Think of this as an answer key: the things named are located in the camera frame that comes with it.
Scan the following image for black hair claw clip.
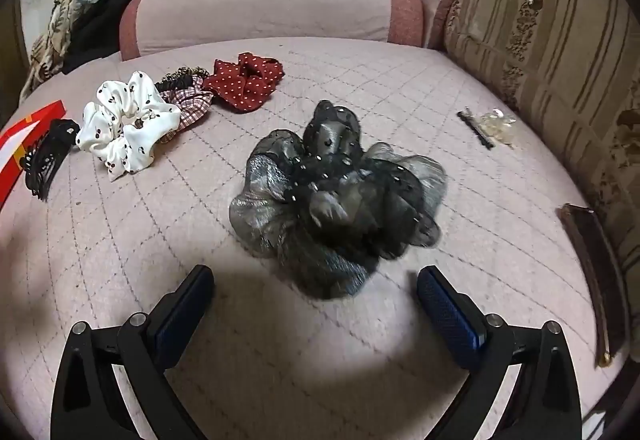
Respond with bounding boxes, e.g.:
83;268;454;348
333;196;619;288
20;119;81;201

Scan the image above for leopard-print cloth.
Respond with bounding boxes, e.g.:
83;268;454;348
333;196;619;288
20;0;81;96

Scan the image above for white cherry-print scrunchie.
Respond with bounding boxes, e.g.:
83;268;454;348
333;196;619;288
75;70;182;182

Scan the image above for clear hair claw clip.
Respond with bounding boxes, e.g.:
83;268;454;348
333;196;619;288
474;109;518;148

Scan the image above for black cloth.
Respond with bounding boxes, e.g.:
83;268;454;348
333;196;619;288
62;0;166;74

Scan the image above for red polka-dot scrunchie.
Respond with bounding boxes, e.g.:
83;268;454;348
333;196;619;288
201;52;285;114

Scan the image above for black organza scrunchie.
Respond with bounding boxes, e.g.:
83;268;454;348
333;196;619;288
229;100;448;299

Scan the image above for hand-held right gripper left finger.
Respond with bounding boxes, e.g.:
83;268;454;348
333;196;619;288
50;264;216;440

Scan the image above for plaid scrunchie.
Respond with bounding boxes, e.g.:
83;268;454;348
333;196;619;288
159;76;216;143

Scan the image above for red-rimmed white tray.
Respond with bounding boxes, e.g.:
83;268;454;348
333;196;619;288
0;101;68;211

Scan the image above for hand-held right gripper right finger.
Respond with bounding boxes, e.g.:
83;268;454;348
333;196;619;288
417;265;584;440

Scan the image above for black gold-trimmed scrunchie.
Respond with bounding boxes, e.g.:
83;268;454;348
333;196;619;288
154;64;210;94

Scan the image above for striped floral sofa cushion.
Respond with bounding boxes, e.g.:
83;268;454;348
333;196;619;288
430;0;640;301

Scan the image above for pink pillow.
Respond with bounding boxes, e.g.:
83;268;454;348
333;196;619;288
119;0;426;61

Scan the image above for brown hair barrette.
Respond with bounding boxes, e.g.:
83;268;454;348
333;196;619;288
557;203;630;367

